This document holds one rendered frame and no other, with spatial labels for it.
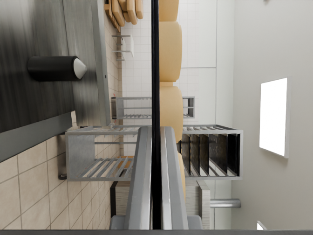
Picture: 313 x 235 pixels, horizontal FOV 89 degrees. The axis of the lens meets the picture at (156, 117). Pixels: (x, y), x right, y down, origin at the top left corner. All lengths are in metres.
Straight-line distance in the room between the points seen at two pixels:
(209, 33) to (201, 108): 1.92
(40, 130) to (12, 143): 0.04
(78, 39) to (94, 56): 0.04
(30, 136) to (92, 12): 0.22
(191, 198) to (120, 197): 1.47
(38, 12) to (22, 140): 0.17
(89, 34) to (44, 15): 0.07
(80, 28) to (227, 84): 4.42
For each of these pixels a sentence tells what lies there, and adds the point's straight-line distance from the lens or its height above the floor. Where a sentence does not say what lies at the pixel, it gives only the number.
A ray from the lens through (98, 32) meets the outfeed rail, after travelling 0.34.
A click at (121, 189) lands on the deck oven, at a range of 3.69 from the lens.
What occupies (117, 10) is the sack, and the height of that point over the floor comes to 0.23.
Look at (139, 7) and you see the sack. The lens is 4.05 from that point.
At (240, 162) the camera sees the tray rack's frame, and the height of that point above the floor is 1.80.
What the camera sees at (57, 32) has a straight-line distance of 0.33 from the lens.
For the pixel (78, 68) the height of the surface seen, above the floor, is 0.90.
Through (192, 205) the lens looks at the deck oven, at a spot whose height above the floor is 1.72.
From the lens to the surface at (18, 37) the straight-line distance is 0.26.
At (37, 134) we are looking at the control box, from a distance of 0.27.
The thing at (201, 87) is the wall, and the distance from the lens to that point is 4.41.
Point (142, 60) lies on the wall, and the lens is 4.40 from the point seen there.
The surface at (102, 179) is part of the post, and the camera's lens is 1.74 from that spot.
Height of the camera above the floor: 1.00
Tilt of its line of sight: level
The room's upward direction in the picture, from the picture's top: 89 degrees clockwise
